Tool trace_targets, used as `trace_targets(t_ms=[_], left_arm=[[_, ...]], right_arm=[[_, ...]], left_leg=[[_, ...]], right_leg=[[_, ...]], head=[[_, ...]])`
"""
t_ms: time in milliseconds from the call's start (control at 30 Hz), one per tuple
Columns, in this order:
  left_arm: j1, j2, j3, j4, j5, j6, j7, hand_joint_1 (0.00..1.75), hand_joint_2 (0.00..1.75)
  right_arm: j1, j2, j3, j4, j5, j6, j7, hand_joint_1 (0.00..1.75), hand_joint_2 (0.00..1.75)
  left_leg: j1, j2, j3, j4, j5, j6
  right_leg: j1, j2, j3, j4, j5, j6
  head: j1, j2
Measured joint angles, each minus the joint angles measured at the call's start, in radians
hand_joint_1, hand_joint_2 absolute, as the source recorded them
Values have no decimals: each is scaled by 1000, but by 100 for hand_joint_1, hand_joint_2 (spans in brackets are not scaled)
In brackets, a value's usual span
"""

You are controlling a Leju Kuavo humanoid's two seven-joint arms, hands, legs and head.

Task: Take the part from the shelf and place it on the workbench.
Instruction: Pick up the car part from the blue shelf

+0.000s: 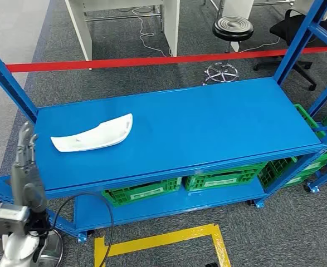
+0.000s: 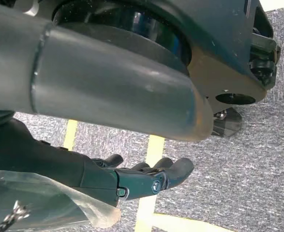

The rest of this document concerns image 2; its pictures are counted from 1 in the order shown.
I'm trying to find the yellow floor tape line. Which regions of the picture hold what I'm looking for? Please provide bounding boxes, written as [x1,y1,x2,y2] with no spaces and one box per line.
[63,119,79,151]
[134,134,229,232]

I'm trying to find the clear plastic cover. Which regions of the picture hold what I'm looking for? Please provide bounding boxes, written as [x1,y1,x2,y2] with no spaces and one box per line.
[0,170,121,232]

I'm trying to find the braided metal cable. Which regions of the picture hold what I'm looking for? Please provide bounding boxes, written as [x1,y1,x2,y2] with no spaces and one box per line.
[0,200,31,232]

